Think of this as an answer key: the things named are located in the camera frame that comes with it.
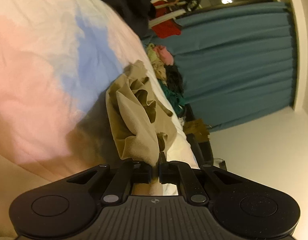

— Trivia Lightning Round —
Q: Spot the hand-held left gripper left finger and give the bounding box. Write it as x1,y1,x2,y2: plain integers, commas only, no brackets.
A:
66,161,153,205

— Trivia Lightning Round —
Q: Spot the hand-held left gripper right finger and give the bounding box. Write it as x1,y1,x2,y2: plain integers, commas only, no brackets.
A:
158,152,242,206

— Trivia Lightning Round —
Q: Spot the khaki t-shirt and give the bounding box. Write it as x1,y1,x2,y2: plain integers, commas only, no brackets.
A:
105,60,187,168

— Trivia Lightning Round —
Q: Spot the black clothes pile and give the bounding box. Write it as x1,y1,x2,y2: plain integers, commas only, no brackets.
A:
114,0,157,36

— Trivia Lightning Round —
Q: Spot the brown paper bag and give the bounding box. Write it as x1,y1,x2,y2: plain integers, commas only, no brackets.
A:
183,119,211,142

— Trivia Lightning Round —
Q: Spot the green garment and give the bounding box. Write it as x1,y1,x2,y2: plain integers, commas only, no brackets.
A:
161,84,187,117

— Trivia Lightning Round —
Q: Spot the black garment heap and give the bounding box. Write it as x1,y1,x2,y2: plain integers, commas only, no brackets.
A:
165,66,185,93

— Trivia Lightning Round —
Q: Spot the beige floral cloth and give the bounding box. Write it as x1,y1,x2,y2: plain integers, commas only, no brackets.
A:
151,59,170,81

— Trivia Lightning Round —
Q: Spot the pink garment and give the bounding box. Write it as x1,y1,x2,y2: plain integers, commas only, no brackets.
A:
154,45,175,66

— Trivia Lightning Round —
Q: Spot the pale yellow garment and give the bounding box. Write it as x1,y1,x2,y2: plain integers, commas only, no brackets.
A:
146,43,157,59

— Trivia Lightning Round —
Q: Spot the wide blue curtain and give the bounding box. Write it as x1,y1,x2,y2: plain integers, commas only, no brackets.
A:
141,1,299,133

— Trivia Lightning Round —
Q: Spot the red garment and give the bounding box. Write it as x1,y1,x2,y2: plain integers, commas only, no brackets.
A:
151,1,182,38

